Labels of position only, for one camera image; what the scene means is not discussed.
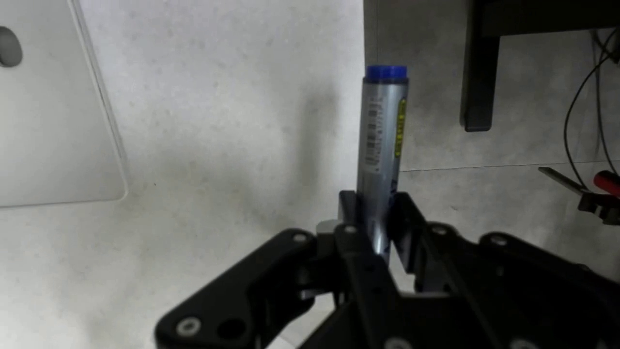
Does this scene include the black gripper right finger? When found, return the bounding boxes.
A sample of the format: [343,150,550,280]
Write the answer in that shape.
[387,193,515,349]

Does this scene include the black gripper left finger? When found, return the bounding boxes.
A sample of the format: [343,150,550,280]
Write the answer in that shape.
[337,191,414,349]

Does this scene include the blue silver marker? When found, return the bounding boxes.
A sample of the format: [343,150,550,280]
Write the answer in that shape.
[356,65,409,259]

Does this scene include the clear plastic lunch box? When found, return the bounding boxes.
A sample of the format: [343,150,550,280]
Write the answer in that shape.
[0,0,128,208]

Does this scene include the black coffee machine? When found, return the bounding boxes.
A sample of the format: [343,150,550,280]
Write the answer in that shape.
[459,0,620,133]

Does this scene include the black appliance cables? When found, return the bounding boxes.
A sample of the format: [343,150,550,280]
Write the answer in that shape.
[562,28,620,191]

